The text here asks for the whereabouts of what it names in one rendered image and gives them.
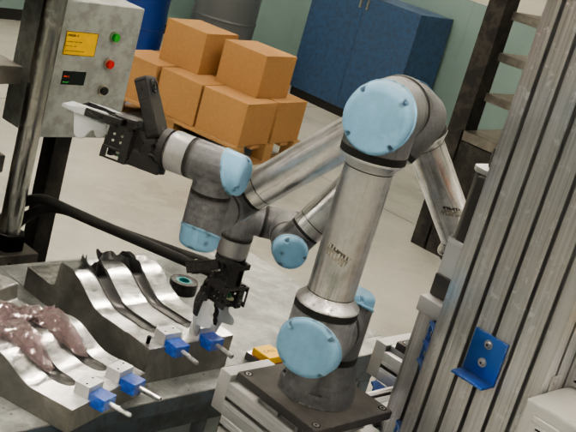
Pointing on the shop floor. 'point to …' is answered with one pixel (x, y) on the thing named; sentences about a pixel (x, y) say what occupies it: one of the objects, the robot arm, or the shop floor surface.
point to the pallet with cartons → (222, 88)
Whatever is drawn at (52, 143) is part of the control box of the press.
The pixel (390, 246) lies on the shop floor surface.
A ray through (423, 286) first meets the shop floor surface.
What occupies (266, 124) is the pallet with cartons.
